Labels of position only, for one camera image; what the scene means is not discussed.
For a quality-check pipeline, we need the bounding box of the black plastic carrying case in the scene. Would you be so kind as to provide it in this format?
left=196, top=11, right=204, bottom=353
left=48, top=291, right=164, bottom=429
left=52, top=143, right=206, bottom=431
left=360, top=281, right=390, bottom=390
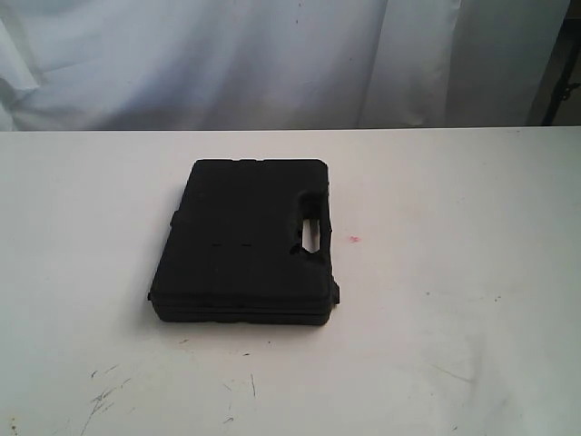
left=148, top=159, right=340, bottom=325

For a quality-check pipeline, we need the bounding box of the white backdrop curtain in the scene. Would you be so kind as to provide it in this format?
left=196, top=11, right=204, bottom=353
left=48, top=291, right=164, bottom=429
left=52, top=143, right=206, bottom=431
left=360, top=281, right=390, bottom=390
left=1, top=1, right=568, bottom=131

